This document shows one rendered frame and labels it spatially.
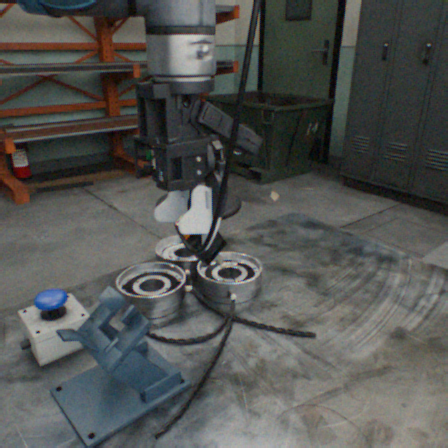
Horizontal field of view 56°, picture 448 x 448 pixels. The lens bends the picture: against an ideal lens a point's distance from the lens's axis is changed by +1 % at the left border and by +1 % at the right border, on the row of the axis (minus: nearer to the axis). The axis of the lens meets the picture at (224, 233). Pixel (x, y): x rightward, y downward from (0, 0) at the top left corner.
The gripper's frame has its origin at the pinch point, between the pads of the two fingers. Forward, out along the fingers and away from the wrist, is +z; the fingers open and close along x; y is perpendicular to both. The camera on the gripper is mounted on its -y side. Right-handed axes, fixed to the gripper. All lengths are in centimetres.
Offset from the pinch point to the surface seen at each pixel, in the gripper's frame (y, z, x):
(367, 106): -280, 23, -143
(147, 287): 3.0, 11.8, -10.4
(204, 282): -3.0, 10.0, -3.2
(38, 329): 20.7, 8.8, -6.6
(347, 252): -33.9, 13.2, 2.1
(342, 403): -1.5, 13.2, 23.0
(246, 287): -7.0, 10.2, 1.9
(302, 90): -334, 23, -251
